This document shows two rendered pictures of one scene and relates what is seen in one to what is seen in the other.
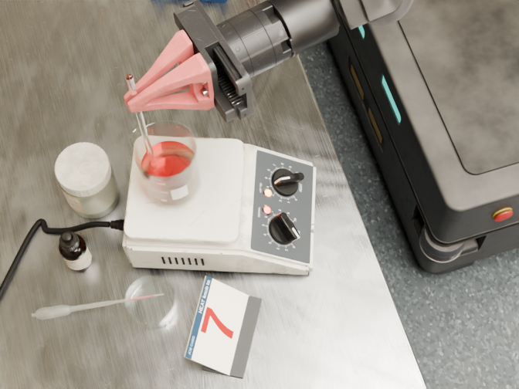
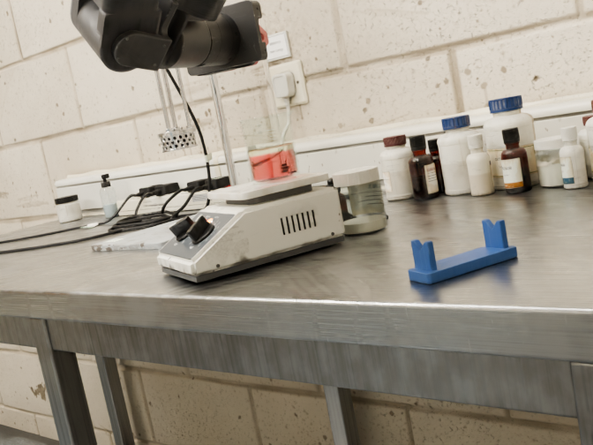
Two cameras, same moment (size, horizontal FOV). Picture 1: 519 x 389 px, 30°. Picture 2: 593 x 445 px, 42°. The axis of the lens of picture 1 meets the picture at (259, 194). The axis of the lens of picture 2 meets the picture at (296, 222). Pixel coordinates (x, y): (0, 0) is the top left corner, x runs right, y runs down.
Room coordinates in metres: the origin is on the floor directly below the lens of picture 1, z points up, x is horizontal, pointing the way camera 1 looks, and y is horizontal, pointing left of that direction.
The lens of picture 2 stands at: (1.24, -0.41, 0.91)
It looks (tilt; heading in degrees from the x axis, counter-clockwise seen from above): 8 degrees down; 147
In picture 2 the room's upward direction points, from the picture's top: 11 degrees counter-clockwise
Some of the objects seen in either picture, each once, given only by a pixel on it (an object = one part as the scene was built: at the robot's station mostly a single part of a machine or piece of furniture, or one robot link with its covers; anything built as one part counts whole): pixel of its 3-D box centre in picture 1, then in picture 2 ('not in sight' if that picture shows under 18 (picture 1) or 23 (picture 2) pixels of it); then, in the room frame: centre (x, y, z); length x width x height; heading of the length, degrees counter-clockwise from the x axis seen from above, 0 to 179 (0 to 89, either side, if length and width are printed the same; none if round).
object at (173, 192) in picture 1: (166, 166); (273, 149); (0.44, 0.09, 0.88); 0.07 x 0.06 x 0.08; 62
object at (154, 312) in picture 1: (150, 302); not in sight; (0.33, 0.12, 0.76); 0.06 x 0.06 x 0.02
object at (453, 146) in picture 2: not in sight; (461, 154); (0.41, 0.43, 0.81); 0.06 x 0.06 x 0.11
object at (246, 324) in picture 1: (224, 326); not in sight; (0.30, 0.05, 0.77); 0.09 x 0.06 x 0.04; 164
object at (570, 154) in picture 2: not in sight; (572, 157); (0.60, 0.44, 0.79); 0.03 x 0.03 x 0.08
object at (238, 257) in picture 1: (212, 206); (254, 225); (0.43, 0.05, 0.79); 0.22 x 0.13 x 0.08; 84
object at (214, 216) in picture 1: (185, 188); (266, 185); (0.43, 0.08, 0.83); 0.12 x 0.12 x 0.01; 84
